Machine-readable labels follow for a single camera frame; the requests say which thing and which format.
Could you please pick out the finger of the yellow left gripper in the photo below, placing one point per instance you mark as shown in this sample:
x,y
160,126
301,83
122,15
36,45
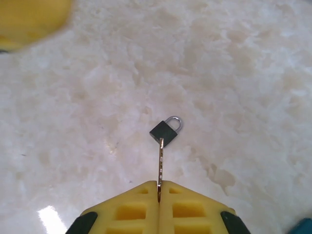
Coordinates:
x,y
29,19

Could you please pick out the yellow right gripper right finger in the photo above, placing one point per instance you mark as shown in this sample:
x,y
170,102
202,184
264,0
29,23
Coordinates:
x,y
165,214

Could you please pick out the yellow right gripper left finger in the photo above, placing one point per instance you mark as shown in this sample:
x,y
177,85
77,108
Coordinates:
x,y
151,214

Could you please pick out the silver key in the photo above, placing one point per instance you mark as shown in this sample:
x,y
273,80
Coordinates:
x,y
161,165

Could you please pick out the teal object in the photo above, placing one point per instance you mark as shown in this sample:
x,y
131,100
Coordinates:
x,y
303,228

